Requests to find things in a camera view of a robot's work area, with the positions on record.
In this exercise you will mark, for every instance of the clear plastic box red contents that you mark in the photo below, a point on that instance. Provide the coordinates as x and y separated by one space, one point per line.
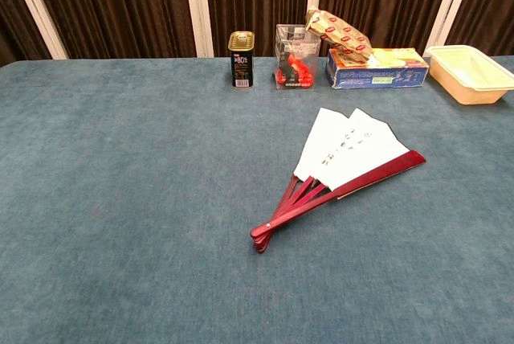
297 58

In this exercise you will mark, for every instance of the red ribbed white folding fan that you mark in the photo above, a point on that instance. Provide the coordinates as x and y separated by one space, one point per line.
341 147

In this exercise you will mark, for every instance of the gold red snack bag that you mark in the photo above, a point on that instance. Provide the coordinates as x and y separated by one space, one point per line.
341 34

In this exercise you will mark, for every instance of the colourful snack box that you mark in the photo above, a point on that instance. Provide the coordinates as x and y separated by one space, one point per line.
377 76

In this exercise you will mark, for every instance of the blue felt table cover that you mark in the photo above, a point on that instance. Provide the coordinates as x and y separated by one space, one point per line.
120 199

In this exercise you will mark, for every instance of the cream plastic tray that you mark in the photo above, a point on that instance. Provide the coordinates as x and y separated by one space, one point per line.
470 74

